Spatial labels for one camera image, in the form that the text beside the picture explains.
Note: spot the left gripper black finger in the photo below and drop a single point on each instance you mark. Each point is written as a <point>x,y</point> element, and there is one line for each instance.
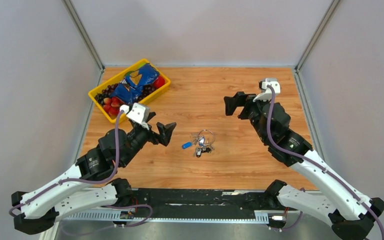
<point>150,116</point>
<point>165,132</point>

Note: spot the dark grape bunch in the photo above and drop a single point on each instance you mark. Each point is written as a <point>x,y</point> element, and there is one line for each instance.
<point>136,96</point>

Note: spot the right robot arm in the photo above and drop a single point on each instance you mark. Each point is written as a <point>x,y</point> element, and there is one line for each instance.
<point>349,213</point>

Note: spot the key with black tag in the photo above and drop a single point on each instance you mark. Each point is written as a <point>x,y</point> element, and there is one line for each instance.
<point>201,150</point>

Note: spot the red apple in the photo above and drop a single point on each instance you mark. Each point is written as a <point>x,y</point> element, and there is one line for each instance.
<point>159,82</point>

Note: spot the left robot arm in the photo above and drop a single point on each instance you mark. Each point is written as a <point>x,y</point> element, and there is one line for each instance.
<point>90,182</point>

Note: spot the key with blue tag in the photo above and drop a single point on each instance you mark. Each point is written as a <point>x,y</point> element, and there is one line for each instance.
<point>187,145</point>

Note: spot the blue snack bag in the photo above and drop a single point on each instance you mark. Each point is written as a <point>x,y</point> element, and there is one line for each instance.
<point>136,79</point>

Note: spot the red strawberries cluster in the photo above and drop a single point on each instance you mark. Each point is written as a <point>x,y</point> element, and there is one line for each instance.
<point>111,105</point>

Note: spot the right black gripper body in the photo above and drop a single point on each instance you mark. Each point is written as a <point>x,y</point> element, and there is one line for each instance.
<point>252,109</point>

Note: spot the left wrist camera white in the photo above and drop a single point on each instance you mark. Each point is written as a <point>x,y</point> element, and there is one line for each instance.
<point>137,113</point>

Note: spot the aluminium frame rail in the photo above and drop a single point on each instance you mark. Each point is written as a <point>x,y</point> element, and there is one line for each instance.
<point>142,213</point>

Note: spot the yellow plastic bin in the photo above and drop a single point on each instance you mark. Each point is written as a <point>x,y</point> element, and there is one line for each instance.
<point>118,77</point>

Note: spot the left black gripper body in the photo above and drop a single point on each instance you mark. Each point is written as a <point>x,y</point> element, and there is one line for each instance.
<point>146,135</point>

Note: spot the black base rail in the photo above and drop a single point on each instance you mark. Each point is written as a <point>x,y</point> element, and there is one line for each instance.
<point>202,203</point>

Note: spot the large metal keyring with keys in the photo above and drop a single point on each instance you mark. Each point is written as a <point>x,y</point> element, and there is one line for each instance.
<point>204,138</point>

